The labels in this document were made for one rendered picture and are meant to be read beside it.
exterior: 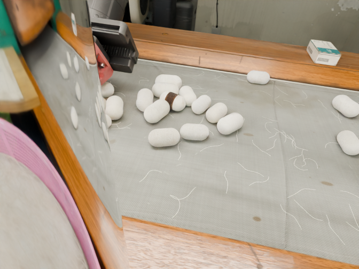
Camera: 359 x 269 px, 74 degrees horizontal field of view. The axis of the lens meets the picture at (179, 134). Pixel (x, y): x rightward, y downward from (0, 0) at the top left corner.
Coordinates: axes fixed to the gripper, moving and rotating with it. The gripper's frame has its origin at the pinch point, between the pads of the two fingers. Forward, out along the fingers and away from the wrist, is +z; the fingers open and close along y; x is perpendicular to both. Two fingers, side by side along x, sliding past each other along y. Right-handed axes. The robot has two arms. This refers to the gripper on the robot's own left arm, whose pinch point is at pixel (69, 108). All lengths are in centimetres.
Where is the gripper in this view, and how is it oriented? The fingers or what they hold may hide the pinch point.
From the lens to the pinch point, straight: 28.8
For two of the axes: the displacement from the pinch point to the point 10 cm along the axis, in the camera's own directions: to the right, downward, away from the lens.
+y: 9.8, 1.8, -0.9
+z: -1.9, 9.6, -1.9
